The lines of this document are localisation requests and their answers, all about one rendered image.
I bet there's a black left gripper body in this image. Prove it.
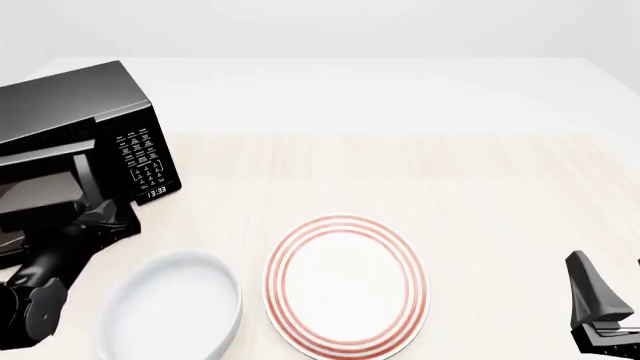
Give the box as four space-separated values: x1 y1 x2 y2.
73 209 143 252

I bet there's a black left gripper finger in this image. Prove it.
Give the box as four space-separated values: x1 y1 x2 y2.
78 198 120 227

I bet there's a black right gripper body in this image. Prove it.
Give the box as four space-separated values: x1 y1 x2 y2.
570 320 640 356

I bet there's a black microwave oven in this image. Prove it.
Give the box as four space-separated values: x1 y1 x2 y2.
0 60 183 272

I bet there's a white round bowl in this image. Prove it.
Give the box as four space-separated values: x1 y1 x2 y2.
97 249 245 360

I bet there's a white plate with red rings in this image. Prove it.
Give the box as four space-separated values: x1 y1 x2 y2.
261 213 432 359

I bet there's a grey microwave door handle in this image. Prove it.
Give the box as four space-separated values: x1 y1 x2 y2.
72 152 96 202

